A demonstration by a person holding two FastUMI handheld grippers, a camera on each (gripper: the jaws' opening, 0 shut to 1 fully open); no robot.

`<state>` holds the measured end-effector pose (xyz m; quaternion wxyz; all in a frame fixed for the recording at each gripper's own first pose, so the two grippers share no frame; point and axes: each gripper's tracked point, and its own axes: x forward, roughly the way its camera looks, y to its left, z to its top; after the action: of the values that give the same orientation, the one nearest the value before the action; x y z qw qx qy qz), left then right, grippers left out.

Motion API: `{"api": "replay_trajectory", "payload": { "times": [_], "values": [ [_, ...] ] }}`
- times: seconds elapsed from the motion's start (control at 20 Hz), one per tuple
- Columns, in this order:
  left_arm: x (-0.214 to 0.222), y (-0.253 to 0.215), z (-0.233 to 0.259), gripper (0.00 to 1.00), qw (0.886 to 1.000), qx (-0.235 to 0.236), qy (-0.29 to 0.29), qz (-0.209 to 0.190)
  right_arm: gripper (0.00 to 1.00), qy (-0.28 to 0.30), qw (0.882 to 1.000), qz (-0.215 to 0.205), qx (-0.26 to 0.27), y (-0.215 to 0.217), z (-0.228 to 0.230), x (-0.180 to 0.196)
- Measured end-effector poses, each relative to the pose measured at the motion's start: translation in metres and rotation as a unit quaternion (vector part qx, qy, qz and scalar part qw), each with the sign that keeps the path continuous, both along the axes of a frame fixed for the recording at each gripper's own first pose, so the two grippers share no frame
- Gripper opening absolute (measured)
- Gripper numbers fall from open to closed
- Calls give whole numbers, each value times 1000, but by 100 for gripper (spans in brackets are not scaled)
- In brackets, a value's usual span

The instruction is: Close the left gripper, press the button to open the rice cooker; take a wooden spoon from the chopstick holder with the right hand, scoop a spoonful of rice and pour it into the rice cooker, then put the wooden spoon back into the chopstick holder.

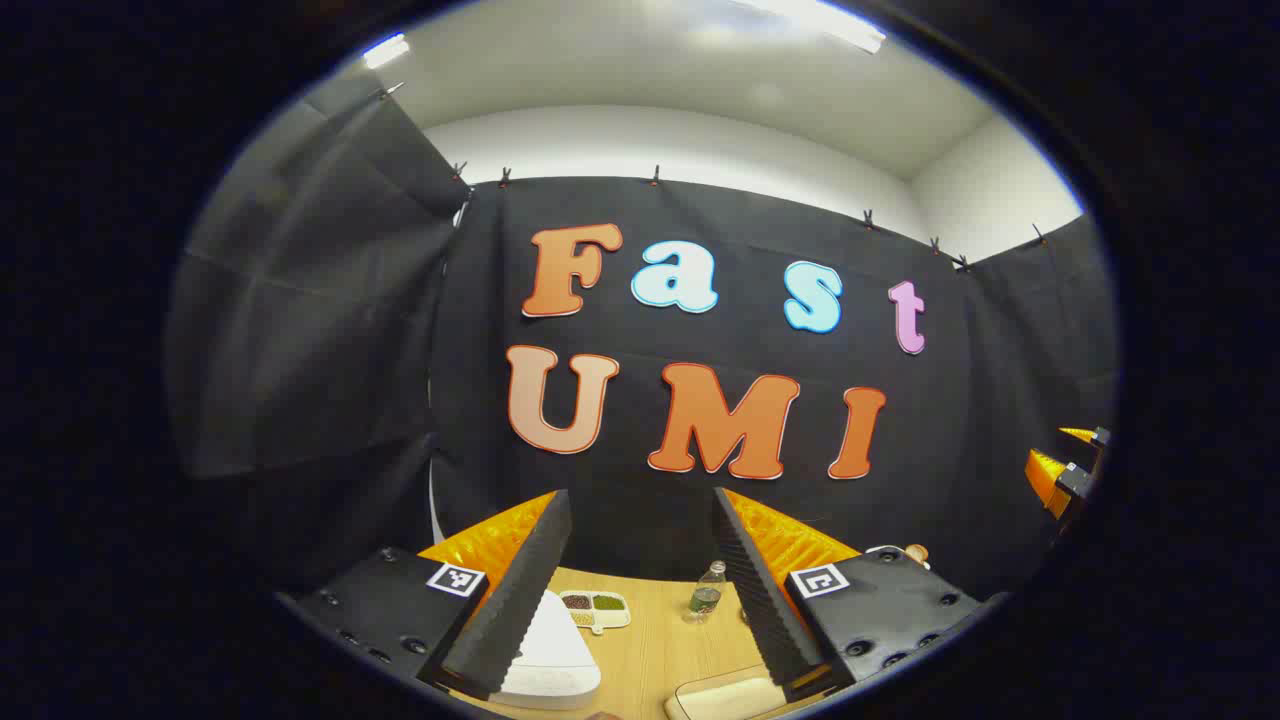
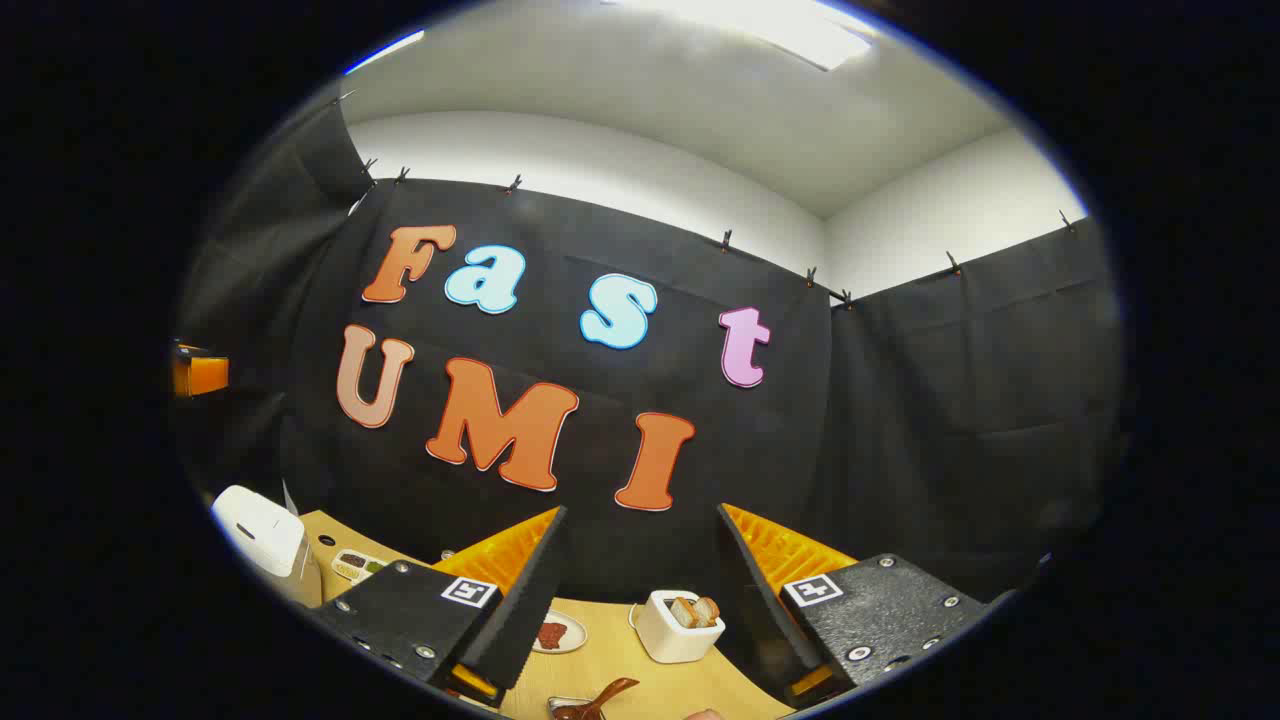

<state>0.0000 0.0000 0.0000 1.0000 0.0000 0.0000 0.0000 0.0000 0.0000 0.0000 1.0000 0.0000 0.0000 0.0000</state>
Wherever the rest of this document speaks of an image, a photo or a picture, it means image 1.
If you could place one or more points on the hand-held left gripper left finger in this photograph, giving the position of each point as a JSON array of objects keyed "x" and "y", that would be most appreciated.
[{"x": 515, "y": 610}]

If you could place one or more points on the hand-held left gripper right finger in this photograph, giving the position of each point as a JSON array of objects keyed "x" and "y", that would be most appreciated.
[{"x": 760, "y": 610}]

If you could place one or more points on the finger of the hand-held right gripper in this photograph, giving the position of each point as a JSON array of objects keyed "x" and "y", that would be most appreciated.
[
  {"x": 1095, "y": 436},
  {"x": 1045, "y": 475}
]

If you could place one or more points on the white rice cooker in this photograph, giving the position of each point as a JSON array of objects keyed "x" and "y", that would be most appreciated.
[{"x": 550, "y": 660}]

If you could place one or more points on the clear plastic water bottle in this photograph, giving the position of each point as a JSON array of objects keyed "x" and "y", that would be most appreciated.
[{"x": 705, "y": 598}]

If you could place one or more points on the white divided bean dish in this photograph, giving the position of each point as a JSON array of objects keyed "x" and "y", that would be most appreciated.
[{"x": 597, "y": 606}]

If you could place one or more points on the clear plastic container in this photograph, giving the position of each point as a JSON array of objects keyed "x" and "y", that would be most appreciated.
[{"x": 672, "y": 705}]

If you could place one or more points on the white toaster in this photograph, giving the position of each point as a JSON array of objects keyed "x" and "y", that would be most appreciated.
[{"x": 885, "y": 551}]

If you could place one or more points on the toasted bread slice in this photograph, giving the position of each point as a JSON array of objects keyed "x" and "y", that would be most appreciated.
[{"x": 917, "y": 552}]

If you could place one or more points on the black backdrop cloth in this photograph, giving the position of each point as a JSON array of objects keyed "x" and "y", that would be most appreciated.
[{"x": 650, "y": 450}]

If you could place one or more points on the row of cloth clips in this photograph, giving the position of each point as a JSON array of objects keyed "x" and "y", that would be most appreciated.
[{"x": 655, "y": 175}]

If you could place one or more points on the ceiling light panel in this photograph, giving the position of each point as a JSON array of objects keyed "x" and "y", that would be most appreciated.
[
  {"x": 820, "y": 22},
  {"x": 386, "y": 50}
]

